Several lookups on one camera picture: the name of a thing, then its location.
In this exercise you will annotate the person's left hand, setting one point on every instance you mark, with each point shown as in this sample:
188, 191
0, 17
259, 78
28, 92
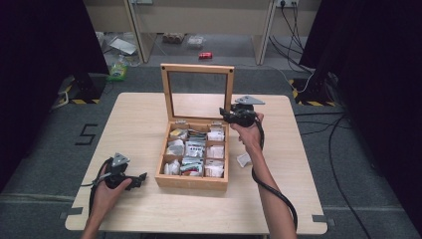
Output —
104, 199

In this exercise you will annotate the wooden box with glass lid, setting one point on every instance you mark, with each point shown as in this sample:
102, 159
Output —
192, 182

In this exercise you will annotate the person's right hand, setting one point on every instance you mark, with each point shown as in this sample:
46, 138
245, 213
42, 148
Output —
251, 137

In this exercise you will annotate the white wall socket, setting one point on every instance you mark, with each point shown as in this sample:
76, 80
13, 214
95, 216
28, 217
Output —
287, 3

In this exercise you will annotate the single white tea bag sachet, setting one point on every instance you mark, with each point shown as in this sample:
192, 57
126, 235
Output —
244, 160

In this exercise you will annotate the assortment of tea bag packets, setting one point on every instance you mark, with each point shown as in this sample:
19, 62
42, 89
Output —
195, 149

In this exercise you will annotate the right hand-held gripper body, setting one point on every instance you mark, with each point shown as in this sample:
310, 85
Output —
244, 116

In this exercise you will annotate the red can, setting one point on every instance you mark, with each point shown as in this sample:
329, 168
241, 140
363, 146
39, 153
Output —
205, 55

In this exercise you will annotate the stand base with hazard tape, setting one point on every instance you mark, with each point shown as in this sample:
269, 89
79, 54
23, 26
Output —
313, 91
84, 89

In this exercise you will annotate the clear plastic container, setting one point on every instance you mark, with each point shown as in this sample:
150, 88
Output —
195, 41

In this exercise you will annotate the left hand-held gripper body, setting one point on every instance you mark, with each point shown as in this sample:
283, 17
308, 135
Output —
117, 171

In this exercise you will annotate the brown cardboard tray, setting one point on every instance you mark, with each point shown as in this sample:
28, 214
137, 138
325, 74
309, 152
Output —
173, 37

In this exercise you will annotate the green packet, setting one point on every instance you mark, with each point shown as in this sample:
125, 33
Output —
117, 71

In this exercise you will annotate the black curtain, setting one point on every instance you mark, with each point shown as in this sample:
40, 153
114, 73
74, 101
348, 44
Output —
40, 66
381, 83

